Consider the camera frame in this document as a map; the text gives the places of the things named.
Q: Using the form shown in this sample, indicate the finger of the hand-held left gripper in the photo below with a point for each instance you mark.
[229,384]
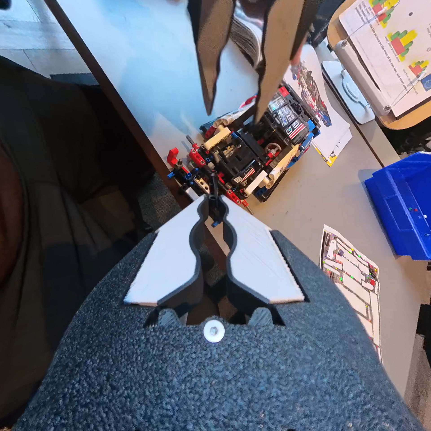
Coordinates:
[213,40]
[281,40]

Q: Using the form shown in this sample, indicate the white board stand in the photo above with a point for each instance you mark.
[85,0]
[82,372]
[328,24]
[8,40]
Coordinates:
[350,87]

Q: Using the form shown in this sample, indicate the person's black pants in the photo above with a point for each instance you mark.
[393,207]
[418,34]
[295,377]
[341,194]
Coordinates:
[84,134]

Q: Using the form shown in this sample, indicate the black star-printed brick piece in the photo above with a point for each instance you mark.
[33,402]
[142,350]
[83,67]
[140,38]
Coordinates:
[214,202]

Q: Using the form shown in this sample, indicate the holographic sticker sheet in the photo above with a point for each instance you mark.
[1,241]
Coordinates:
[350,269]

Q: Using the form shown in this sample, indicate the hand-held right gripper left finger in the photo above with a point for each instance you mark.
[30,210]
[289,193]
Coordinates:
[161,266]

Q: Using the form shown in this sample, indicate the blue plastic bin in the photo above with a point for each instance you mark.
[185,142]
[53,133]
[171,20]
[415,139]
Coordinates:
[387,202]

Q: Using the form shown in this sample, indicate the printed brick instruction sheet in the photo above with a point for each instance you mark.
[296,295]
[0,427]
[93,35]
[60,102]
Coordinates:
[387,60]

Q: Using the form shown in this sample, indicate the task sheet on stand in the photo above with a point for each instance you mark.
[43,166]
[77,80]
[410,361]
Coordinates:
[404,123]

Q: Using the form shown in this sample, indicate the red white toy race car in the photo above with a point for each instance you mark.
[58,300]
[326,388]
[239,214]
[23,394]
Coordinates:
[242,155]

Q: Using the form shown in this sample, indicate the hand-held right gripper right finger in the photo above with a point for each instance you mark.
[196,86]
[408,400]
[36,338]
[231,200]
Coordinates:
[266,266]

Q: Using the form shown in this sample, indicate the open toy instruction booklet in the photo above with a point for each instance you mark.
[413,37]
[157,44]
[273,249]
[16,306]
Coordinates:
[336,131]

